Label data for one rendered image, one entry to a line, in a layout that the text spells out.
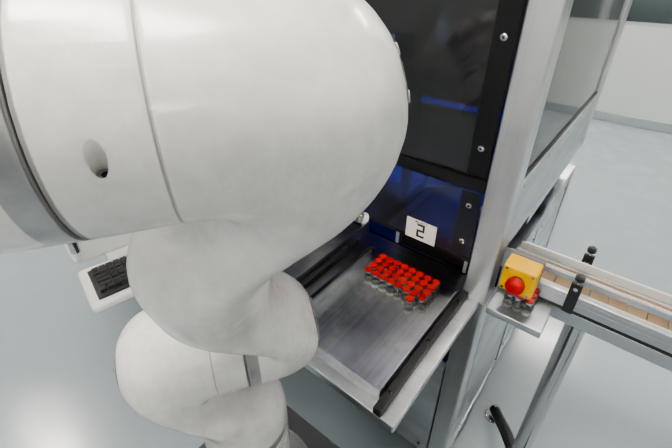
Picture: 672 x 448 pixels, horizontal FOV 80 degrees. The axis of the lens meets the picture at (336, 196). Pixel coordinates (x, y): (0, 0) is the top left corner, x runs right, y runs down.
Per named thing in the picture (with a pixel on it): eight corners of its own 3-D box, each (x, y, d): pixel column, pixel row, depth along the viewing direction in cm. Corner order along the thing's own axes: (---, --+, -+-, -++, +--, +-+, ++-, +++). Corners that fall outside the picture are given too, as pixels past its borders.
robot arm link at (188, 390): (295, 449, 55) (284, 330, 42) (150, 497, 50) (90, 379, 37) (278, 373, 64) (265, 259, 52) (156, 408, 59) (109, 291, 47)
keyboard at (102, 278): (212, 225, 142) (211, 219, 140) (230, 243, 132) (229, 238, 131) (87, 274, 120) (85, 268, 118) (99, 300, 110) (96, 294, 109)
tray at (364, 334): (370, 259, 114) (370, 249, 112) (454, 301, 100) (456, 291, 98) (285, 333, 92) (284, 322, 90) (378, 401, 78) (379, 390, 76)
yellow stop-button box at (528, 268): (508, 271, 98) (514, 248, 95) (538, 283, 94) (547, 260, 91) (497, 287, 93) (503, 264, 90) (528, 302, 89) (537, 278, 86)
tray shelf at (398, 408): (298, 203, 144) (298, 198, 143) (488, 290, 106) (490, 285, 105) (180, 273, 112) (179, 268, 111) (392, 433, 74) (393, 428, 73)
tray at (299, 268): (308, 203, 140) (308, 194, 138) (369, 230, 126) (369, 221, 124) (231, 250, 118) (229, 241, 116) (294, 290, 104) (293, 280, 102)
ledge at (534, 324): (504, 281, 109) (505, 276, 108) (554, 304, 102) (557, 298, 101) (484, 312, 100) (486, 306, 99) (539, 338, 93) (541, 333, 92)
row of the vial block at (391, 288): (367, 278, 107) (367, 264, 105) (426, 310, 97) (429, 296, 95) (362, 282, 106) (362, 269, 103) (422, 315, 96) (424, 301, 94)
